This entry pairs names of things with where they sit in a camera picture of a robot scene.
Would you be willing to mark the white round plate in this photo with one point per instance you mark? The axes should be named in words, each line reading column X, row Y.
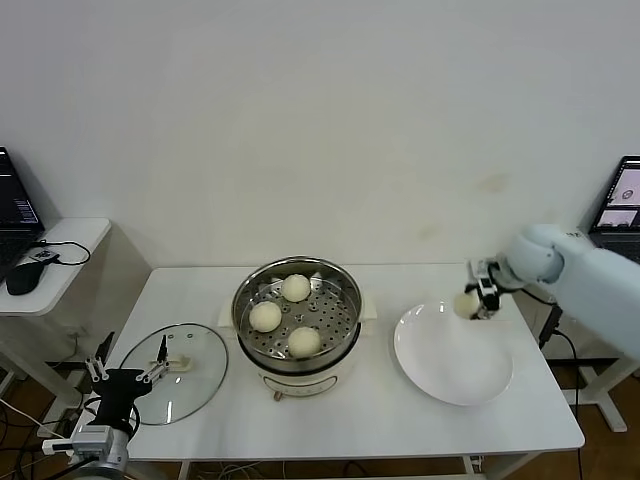
column 450, row 360

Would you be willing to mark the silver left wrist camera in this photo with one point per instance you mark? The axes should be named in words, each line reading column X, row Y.
column 92, row 440

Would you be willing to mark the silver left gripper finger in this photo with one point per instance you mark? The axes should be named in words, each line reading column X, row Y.
column 96, row 370
column 154, row 371

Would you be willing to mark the white electric cooker base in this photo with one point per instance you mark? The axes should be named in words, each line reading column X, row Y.
column 310, row 382

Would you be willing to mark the black laptop with dark screen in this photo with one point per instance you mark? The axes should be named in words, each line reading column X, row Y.
column 15, row 200

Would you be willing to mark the white steamed baozi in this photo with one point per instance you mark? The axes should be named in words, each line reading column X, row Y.
column 304, row 342
column 465, row 306
column 265, row 317
column 296, row 288

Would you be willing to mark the stainless steel steamer insert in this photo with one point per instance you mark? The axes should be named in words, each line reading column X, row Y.
column 340, row 310

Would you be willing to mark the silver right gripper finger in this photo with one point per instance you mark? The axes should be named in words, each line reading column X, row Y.
column 472, row 289
column 487, row 315

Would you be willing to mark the grey laptop with bright screen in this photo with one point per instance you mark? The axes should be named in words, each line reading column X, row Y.
column 617, row 200

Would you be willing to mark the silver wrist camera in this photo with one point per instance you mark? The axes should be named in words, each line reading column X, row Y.
column 92, row 440
column 475, row 270

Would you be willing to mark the white side table rounded corner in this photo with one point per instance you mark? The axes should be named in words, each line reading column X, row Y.
column 75, row 250

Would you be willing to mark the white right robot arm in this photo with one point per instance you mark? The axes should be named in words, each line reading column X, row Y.
column 590, row 280

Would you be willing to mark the white power strip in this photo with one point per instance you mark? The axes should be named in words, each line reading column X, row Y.
column 50, row 430

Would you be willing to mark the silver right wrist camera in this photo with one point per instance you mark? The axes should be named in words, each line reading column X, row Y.
column 475, row 270

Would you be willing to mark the black computer mouse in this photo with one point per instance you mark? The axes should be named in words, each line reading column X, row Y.
column 25, row 277

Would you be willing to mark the white side table with legs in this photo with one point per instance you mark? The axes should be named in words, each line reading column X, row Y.
column 612, row 415

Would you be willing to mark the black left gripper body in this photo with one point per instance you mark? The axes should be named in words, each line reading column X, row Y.
column 120, row 392

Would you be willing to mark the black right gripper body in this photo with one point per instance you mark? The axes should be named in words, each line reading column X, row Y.
column 491, row 295

